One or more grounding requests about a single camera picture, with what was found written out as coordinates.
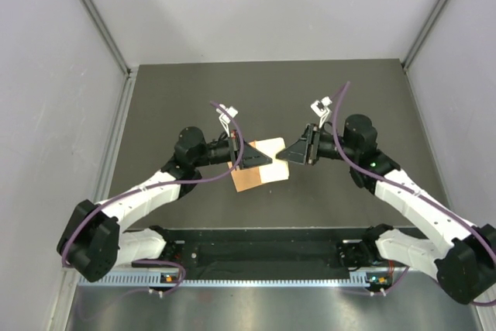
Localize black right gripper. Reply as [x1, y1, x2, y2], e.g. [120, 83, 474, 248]
[277, 124, 358, 166]

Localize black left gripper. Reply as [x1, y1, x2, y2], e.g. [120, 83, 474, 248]
[193, 129, 272, 171]

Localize cream paper letter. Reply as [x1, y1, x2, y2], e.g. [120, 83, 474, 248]
[256, 137, 290, 184]

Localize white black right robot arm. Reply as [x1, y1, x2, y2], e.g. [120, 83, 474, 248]
[276, 114, 495, 305]

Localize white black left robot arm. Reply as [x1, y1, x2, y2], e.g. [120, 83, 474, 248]
[57, 126, 272, 282]

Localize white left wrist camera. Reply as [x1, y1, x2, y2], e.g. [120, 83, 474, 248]
[216, 104, 238, 135]

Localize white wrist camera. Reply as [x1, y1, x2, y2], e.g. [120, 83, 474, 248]
[310, 96, 332, 129]
[216, 104, 238, 135]

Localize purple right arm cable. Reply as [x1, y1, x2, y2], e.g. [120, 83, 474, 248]
[332, 81, 496, 307]

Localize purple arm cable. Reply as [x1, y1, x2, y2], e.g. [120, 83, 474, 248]
[332, 81, 496, 307]
[60, 100, 246, 297]

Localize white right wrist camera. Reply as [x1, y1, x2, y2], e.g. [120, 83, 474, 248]
[310, 96, 332, 129]

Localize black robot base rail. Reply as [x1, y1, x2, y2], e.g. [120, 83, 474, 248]
[151, 226, 387, 276]

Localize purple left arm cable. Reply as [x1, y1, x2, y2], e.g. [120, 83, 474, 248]
[60, 100, 246, 297]

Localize white slotted cable duct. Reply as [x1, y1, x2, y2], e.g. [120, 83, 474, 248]
[96, 271, 392, 288]

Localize right aluminium frame post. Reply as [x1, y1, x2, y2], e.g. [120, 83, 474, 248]
[401, 0, 451, 72]

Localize aluminium frame post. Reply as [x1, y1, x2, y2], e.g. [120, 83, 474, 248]
[79, 0, 131, 76]
[401, 0, 451, 72]

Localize left aluminium frame post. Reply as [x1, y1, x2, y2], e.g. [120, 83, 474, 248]
[79, 0, 131, 76]

